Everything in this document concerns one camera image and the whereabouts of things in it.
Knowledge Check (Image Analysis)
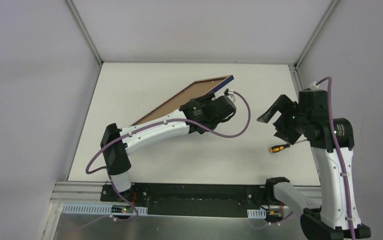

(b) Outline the black yellow screwdriver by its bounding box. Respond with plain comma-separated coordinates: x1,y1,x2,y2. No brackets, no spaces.
268,139,309,154

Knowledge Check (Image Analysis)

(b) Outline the blue wooden photo frame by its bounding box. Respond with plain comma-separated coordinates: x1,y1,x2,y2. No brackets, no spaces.
131,74,235,127

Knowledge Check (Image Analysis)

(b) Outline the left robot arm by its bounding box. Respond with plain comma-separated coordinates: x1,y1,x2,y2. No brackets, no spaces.
100,93,237,202

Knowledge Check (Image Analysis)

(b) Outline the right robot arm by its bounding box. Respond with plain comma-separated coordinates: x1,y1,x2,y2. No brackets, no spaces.
257,89,371,240

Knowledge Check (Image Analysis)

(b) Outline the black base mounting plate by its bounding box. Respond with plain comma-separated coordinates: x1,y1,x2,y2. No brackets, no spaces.
100,183,288,222

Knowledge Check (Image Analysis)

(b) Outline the right white cable duct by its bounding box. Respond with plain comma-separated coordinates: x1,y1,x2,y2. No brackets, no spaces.
246,208,267,219

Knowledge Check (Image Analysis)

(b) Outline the white cable duct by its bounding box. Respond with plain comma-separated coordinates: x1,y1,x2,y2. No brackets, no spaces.
246,208,267,219
61,203,148,216

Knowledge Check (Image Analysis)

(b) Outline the aluminium rail frame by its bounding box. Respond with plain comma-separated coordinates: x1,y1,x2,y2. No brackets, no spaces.
50,180,348,210

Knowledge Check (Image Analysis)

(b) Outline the left white cable duct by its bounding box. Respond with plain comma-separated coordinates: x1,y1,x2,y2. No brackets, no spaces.
61,203,148,216

